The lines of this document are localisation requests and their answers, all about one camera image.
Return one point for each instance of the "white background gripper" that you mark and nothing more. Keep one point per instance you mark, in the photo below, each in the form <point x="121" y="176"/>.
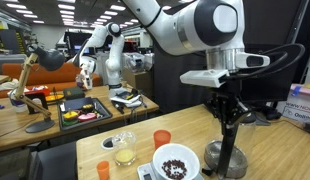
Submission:
<point x="85" y="77"/>

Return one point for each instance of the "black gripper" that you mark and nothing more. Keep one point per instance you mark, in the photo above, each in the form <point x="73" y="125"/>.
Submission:
<point x="236" y="88"/>

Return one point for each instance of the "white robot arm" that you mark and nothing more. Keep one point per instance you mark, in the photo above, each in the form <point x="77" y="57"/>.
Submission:
<point x="168" y="26"/>

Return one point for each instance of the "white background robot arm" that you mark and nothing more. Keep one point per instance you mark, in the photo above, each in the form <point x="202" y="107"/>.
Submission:
<point x="113" y="63"/>

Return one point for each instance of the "dark green box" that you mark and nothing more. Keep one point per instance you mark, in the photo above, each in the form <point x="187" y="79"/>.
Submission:
<point x="74" y="93"/>

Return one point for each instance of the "orange sofa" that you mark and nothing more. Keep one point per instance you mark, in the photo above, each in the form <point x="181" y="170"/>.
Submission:
<point x="61" y="75"/>

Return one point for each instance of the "dark toy burger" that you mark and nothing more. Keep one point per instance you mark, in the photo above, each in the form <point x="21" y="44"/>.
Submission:
<point x="87" y="108"/>

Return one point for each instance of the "pink toy food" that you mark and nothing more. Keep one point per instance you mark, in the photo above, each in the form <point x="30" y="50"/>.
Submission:
<point x="87" y="117"/>

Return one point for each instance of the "yellow toy food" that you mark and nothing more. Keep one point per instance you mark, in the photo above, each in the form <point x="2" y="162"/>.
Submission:
<point x="70" y="115"/>

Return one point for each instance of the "black tray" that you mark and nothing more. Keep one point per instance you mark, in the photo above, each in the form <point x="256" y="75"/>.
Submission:
<point x="101" y="115"/>

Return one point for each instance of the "black flat device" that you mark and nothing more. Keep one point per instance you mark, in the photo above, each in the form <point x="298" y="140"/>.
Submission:
<point x="273" y="115"/>

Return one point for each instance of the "clear plastic box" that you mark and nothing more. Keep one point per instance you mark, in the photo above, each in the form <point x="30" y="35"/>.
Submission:
<point x="138" y="61"/>

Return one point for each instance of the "wooden desk lamp black shade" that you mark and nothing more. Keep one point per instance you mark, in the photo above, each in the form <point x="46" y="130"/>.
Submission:
<point x="40" y="126"/>

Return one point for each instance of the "white printed cardboard box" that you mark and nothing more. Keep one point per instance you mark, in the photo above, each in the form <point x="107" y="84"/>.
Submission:
<point x="300" y="108"/>

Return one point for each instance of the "large orange plastic cup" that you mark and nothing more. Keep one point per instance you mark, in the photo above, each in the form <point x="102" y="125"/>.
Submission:
<point x="161" y="140"/>

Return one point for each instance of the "heap of red beans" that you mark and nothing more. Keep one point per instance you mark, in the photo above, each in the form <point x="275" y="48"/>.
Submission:
<point x="174" y="169"/>

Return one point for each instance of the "white ceramic bowl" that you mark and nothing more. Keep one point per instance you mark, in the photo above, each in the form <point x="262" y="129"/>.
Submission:
<point x="161" y="156"/>

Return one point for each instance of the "clear jar with yellow contents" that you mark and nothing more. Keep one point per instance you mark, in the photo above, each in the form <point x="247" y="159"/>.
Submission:
<point x="124" y="155"/>

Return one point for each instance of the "small orange plastic cup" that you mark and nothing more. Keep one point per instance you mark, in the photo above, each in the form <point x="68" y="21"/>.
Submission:
<point x="103" y="170"/>

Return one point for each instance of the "grey digital kitchen scale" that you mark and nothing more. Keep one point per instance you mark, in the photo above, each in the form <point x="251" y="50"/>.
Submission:
<point x="145" y="171"/>

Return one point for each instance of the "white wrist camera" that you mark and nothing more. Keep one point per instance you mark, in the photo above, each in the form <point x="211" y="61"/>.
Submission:
<point x="201" y="78"/>

